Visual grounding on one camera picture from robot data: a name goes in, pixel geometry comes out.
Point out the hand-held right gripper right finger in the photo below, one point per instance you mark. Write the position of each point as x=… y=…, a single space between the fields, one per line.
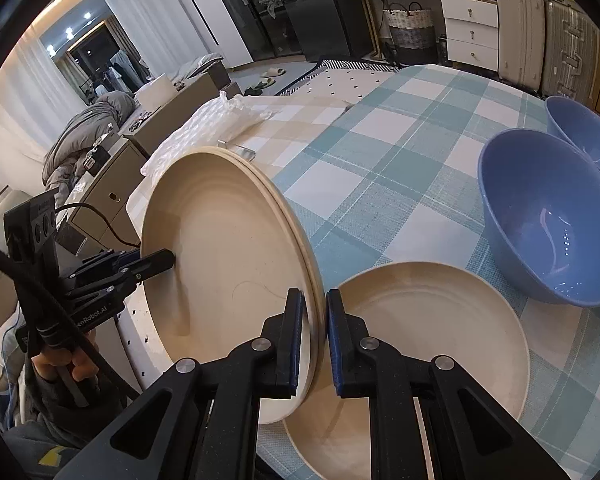
x=332 y=340

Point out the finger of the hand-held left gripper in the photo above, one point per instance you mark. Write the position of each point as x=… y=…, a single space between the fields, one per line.
x=150 y=265
x=110 y=260

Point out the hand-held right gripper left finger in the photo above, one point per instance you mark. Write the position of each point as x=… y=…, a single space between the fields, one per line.
x=298 y=340

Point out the deep cream plate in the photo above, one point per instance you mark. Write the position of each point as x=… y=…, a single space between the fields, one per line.
x=220 y=260

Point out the dark blue bowl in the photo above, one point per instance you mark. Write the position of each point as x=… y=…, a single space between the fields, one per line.
x=530 y=240

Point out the person's left forearm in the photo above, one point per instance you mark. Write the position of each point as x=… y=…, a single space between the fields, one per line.
x=80 y=410

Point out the person's left hand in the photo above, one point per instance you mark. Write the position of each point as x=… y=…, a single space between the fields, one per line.
x=52 y=362

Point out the beige nightstand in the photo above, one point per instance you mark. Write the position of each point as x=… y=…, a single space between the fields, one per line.
x=105 y=195

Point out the grey blanket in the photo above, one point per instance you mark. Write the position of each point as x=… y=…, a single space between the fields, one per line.
x=90 y=135

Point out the white curtain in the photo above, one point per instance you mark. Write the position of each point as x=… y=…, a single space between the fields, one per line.
x=20 y=85

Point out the clear acrylic stand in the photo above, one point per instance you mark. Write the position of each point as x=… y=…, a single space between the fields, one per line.
x=237 y=151

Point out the bubble wrap sheet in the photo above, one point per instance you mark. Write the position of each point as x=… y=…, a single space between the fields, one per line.
x=205 y=125

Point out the beige low cabinet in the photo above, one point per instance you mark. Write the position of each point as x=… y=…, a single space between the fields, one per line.
x=180 y=110

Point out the dark window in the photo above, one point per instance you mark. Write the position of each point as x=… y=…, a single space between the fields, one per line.
x=87 y=55

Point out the dark green slipper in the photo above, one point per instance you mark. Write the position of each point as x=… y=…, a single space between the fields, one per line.
x=256 y=89

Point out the beige slipper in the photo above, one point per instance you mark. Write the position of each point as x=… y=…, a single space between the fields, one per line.
x=271 y=72

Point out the white wardrobe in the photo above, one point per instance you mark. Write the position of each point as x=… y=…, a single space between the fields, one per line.
x=215 y=15

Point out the woven laundry basket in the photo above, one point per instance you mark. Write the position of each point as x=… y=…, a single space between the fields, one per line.
x=410 y=27

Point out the white dressing table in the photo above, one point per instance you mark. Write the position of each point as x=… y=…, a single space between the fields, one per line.
x=467 y=25

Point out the white suitcase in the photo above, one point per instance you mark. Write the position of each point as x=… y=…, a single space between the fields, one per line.
x=520 y=30

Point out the silver suitcase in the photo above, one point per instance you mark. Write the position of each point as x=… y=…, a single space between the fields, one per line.
x=570 y=50

